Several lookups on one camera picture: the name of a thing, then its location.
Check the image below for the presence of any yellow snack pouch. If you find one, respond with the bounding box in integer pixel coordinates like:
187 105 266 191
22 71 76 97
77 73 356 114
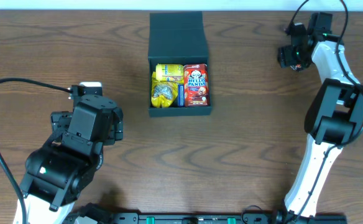
151 72 178 108

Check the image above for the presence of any yellow candy canister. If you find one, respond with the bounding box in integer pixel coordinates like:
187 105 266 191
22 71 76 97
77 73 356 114
155 64 183 82

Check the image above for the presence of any blue Eclipse mint tin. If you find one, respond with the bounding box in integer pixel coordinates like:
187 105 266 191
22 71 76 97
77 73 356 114
177 84 185 107

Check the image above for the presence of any black gift box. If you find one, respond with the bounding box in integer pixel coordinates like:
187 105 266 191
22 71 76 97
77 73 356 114
148 11 212 118

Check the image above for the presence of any red Hello Panda box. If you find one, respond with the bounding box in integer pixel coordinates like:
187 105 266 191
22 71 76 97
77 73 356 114
183 63 209 107

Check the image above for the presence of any black Mars candy bar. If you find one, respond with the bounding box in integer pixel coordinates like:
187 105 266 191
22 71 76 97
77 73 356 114
290 64 305 72

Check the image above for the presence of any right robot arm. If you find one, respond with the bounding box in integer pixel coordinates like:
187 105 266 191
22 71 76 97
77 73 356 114
273 12 363 223

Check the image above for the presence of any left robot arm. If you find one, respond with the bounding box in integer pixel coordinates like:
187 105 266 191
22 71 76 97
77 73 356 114
14 95 123 223

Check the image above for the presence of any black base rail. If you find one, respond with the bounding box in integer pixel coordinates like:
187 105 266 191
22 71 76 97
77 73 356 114
63 203 347 224

